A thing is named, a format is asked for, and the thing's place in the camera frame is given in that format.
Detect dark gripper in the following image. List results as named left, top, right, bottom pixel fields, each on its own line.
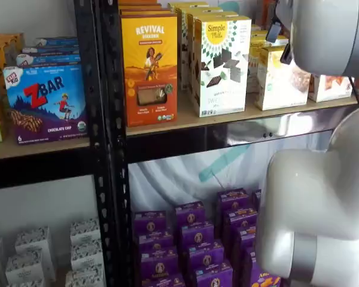
left=265, top=0, right=294, bottom=65

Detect small white yellow-label box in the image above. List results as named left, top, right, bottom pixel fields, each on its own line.
left=247, top=34, right=289, bottom=94
left=255, top=45, right=312, bottom=111

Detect white dark thins box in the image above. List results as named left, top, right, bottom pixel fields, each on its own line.
left=167, top=1, right=209, bottom=9
left=187, top=10, right=239, bottom=101
left=175, top=6, right=224, bottom=91
left=194, top=15, right=252, bottom=118

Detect white box with orange crackers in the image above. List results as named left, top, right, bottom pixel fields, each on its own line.
left=308, top=74, right=354, bottom=103

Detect wooden shelf board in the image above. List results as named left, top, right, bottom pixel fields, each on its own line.
left=0, top=136, right=90, bottom=161
left=126, top=89, right=359, bottom=137

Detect orange Revival cracker box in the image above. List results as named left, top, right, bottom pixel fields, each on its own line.
left=121, top=15, right=178, bottom=128
left=118, top=4, right=170, bottom=11
left=118, top=0, right=162, bottom=5
left=119, top=9, right=172, bottom=17

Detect black metal shelf rack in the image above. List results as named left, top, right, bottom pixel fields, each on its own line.
left=97, top=0, right=359, bottom=287
left=0, top=0, right=108, bottom=287

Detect blue Zbar snack box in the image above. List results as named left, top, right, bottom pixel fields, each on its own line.
left=2, top=65, right=88, bottom=145
left=34, top=36, right=78, bottom=48
left=22, top=45, right=80, bottom=57
left=16, top=54, right=81, bottom=69

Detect purple Annie's box orange graphics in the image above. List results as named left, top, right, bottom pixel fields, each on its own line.
left=251, top=268, right=282, bottom=287

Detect teal tape strip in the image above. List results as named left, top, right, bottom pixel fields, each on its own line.
left=198, top=143, right=252, bottom=184

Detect white plastic sheet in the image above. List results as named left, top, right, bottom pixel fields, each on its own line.
left=128, top=131, right=333, bottom=216

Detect thin black cable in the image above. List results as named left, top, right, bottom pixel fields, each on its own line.
left=351, top=78, right=359, bottom=105

